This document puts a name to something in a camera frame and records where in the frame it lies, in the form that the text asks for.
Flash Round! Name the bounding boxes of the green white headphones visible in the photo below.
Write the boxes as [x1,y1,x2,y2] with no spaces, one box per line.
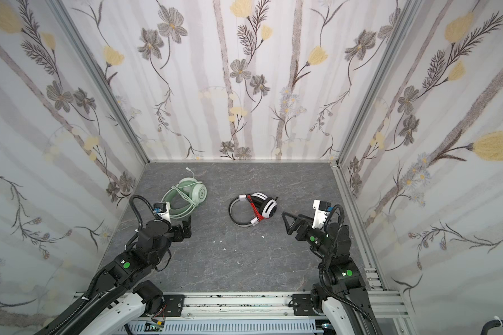
[162,167,208,220]

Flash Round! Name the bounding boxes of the black mounting plate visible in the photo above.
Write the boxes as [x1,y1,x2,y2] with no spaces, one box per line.
[160,295,185,318]
[288,293,318,316]

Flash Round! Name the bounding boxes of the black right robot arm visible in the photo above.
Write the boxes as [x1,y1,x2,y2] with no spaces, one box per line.
[282,205,382,334]

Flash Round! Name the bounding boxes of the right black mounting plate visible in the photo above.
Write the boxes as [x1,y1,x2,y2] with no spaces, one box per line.
[288,293,318,316]

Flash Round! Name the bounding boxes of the white green headphone cable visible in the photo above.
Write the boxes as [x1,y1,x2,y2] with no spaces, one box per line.
[171,179,198,212]

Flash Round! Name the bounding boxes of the white slotted cable duct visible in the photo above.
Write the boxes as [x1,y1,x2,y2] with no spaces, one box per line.
[128,320,324,334]

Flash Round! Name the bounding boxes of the black white headphones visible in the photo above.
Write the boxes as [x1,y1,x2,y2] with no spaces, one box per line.
[228,192,278,228]

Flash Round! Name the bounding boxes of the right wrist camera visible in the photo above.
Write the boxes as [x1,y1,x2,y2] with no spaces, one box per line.
[312,200,333,230]

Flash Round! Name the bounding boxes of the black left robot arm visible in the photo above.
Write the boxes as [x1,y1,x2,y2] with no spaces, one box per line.
[39,195,191,334]

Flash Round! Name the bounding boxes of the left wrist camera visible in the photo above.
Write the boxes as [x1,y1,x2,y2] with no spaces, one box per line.
[153,202,170,222]

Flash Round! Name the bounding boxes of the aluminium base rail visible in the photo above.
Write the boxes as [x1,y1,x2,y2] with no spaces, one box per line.
[70,290,407,323]

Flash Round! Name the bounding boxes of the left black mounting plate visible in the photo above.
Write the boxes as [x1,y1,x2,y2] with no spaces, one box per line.
[160,295,185,318]

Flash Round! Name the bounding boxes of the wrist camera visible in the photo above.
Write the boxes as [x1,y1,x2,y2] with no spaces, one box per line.
[153,202,170,222]
[312,200,333,230]

